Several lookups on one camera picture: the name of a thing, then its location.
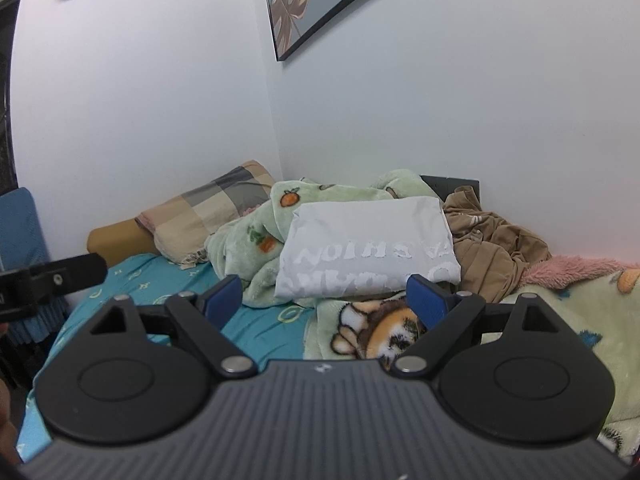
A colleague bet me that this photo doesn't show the teal bed sheet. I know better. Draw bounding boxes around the teal bed sheet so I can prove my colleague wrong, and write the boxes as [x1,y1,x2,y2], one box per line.
[15,252,321,461]

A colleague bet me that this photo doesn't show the green cartoon fleece blanket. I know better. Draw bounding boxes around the green cartoon fleece blanket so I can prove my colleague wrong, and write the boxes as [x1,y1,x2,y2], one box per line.
[205,169,640,466]

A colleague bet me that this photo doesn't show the pink fluffy cloth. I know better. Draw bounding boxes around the pink fluffy cloth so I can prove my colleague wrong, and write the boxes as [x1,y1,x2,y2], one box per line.
[522,255,626,288]

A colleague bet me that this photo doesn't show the white printed t-shirt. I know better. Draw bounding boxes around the white printed t-shirt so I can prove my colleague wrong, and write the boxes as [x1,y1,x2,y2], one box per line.
[274,196,462,306]

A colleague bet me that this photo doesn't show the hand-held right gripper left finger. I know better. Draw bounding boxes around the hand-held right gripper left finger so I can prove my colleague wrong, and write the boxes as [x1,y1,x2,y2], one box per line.
[90,275,258,380]

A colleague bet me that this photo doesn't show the brown crumpled clothes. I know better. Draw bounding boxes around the brown crumpled clothes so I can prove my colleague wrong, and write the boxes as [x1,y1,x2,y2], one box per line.
[442,186,553,303]

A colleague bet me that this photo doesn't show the plaid pillow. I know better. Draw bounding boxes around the plaid pillow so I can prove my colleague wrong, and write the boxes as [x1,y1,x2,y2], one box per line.
[135,160,277,266]

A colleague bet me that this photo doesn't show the dark bed end board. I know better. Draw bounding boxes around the dark bed end board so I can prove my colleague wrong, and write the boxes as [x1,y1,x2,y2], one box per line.
[420,175,481,202]

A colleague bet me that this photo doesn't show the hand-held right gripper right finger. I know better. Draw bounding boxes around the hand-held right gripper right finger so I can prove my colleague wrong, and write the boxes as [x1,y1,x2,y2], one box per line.
[392,274,556,380]

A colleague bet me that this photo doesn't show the blue covered chair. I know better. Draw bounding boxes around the blue covered chair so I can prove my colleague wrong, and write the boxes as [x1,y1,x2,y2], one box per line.
[0,187,68,348]

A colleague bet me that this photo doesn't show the yellow bed headboard cushion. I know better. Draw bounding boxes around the yellow bed headboard cushion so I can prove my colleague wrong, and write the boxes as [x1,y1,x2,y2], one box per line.
[86,219,158,256]

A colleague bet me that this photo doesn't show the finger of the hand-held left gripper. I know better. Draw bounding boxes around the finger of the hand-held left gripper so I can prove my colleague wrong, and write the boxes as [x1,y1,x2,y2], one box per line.
[27,252,108,307]

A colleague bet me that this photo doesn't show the window with metal bars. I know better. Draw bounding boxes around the window with metal bars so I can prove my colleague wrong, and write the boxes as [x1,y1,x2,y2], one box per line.
[0,0,26,196]

